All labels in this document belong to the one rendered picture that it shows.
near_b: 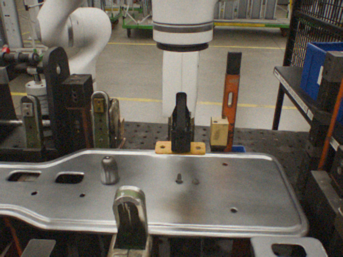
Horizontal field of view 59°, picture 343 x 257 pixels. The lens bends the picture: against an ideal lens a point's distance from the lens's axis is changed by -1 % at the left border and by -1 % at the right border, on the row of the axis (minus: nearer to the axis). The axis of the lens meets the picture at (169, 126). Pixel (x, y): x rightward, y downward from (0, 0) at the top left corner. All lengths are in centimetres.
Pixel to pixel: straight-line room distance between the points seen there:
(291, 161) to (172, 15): 92
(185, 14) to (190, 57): 5
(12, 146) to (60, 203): 31
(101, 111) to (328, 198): 46
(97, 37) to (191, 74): 66
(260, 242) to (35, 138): 50
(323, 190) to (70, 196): 44
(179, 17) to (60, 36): 65
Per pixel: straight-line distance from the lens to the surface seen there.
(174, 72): 42
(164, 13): 42
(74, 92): 72
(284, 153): 128
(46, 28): 100
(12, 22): 502
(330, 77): 68
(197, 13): 41
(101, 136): 70
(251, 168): 62
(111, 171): 55
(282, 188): 58
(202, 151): 52
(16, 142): 84
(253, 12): 760
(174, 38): 41
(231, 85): 64
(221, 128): 63
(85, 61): 105
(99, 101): 67
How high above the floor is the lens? 135
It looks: 27 degrees down
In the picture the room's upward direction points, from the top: straight up
